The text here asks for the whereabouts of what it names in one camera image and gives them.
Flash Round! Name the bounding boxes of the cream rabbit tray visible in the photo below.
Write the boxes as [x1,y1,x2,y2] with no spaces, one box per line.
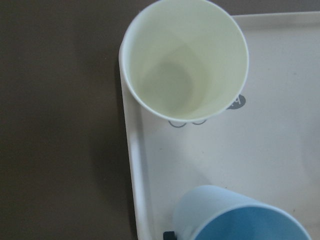
[121,11,320,240]

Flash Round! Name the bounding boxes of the cream yellow plastic cup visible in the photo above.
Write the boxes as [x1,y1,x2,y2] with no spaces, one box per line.
[118,0,249,123]

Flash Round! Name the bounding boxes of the blue plastic cup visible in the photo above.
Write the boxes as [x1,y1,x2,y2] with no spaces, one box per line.
[172,185,311,240]

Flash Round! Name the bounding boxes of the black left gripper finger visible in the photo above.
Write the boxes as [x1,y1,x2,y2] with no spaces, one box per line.
[163,231,176,240]

